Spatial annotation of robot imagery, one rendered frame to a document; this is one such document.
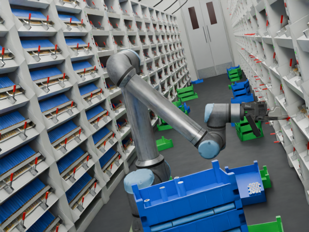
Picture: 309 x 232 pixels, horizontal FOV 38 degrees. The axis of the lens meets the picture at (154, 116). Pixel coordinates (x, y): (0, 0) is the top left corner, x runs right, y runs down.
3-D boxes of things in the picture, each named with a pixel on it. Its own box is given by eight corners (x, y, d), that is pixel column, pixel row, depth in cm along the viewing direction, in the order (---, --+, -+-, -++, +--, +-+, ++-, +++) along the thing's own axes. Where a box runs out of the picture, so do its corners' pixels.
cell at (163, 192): (158, 187, 138) (163, 206, 139) (159, 189, 136) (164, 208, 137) (164, 186, 138) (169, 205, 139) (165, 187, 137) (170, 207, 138)
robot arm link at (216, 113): (204, 120, 216) (204, 101, 213) (230, 120, 214) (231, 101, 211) (203, 126, 207) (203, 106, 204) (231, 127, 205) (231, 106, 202)
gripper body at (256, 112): (268, 103, 201) (241, 103, 203) (267, 122, 202) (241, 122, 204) (266, 101, 208) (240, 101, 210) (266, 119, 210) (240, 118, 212)
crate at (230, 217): (150, 253, 129) (143, 228, 128) (142, 228, 149) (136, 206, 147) (247, 223, 131) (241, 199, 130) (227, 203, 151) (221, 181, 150)
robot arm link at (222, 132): (203, 152, 209) (203, 127, 206) (208, 144, 220) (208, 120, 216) (223, 153, 206) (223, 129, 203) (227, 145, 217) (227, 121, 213)
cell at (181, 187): (177, 182, 139) (182, 201, 140) (178, 183, 137) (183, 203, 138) (182, 180, 139) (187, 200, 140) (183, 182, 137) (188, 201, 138)
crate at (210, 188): (143, 228, 128) (135, 202, 126) (136, 206, 147) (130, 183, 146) (241, 199, 130) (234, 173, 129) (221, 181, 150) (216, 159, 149)
